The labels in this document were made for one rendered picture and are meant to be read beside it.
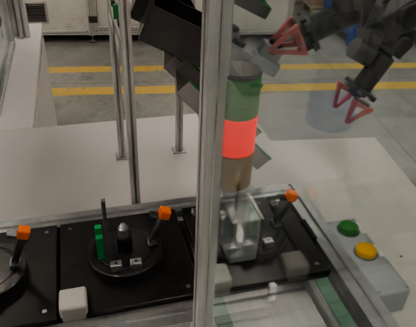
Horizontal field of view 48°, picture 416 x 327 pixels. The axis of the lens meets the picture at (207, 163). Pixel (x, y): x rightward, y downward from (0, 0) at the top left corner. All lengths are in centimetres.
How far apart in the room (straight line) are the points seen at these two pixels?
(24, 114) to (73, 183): 46
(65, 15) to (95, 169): 364
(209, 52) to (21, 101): 134
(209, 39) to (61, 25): 447
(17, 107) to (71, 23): 322
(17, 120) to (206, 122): 119
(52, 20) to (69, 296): 424
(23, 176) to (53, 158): 11
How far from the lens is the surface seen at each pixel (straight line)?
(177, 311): 85
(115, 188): 128
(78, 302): 84
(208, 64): 51
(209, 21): 50
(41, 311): 87
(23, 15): 241
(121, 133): 137
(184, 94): 102
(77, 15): 490
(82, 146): 148
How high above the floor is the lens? 162
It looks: 33 degrees down
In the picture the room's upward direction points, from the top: 3 degrees clockwise
